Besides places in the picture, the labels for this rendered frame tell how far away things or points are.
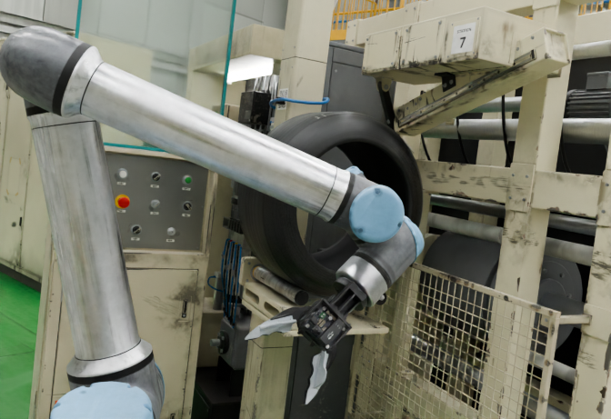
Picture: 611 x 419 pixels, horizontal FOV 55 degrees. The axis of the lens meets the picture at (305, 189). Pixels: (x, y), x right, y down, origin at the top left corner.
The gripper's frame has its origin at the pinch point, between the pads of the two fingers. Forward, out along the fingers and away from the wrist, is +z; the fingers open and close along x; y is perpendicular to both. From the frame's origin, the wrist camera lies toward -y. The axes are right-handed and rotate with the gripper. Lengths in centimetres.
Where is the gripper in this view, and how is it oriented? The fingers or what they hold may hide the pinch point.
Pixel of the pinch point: (273, 373)
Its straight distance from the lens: 107.3
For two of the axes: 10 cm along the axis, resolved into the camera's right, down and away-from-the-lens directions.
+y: 2.5, -3.0, -9.2
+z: -6.8, 6.2, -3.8
